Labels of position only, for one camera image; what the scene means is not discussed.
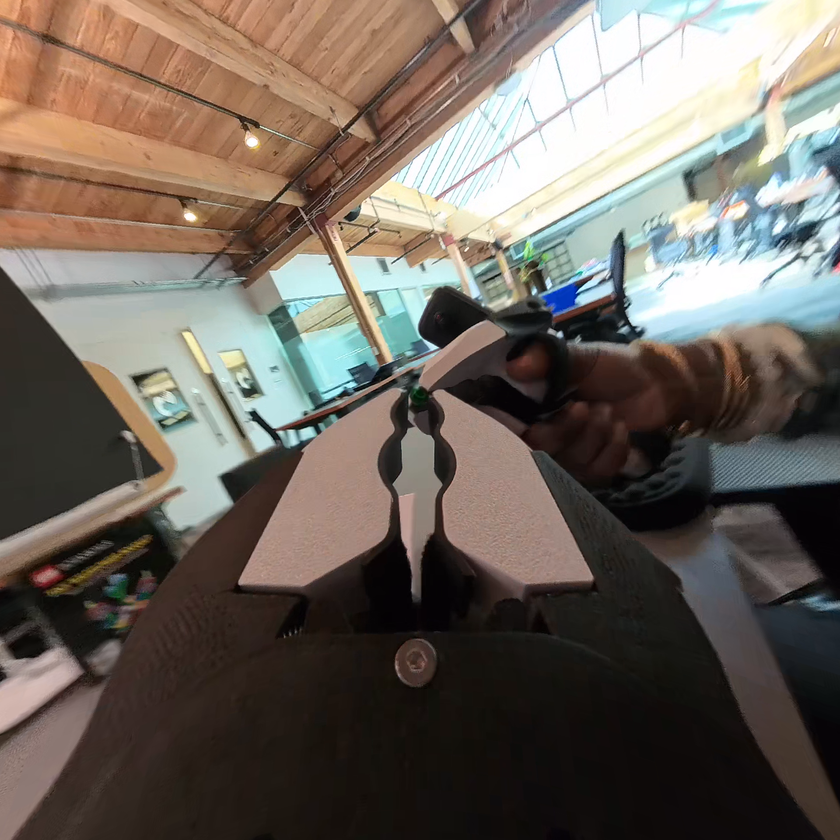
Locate grey mesh office chair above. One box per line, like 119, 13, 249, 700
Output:
709, 434, 840, 497

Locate long wooden desk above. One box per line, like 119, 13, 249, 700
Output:
273, 361, 434, 434

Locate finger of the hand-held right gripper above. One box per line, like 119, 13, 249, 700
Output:
420, 319, 518, 395

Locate plain black box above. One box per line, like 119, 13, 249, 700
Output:
220, 444, 305, 504

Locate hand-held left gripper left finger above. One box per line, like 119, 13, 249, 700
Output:
239, 390, 410, 628

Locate black honeycomb cushion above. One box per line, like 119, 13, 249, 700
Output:
588, 436, 716, 534

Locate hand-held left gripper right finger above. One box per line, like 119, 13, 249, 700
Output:
423, 390, 595, 628

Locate person's right hand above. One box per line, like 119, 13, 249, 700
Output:
506, 335, 694, 489

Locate blue bins on far desk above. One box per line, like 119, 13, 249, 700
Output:
540, 279, 580, 317

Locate white flat device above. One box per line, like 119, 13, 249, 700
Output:
0, 644, 90, 736

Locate wood-framed dark screen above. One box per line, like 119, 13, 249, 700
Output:
0, 269, 182, 581

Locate black lego set box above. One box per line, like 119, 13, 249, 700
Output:
24, 525, 182, 664

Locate person's right forearm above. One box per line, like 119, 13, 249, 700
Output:
742, 322, 840, 445

